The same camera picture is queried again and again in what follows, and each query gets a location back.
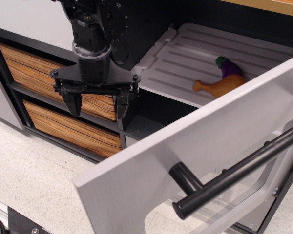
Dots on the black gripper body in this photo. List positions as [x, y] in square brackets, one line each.
[101, 77]

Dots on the black oven door handle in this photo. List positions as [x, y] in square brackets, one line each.
[234, 175]

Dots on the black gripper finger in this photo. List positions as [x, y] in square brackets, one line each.
[122, 104]
[73, 102]

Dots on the wooden countertop edge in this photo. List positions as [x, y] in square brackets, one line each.
[279, 6]

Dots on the toy chicken drumstick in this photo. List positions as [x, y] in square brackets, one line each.
[221, 87]

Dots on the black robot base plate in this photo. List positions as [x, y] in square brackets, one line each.
[19, 224]

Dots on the purple toy eggplant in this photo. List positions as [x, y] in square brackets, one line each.
[228, 67]

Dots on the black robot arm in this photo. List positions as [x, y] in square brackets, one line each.
[97, 25]

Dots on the grey lower oven drawer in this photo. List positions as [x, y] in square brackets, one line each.
[164, 220]

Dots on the grey toy oven door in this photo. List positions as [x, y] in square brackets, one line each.
[119, 192]

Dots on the lower wood-pattern storage bin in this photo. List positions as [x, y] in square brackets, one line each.
[91, 138]

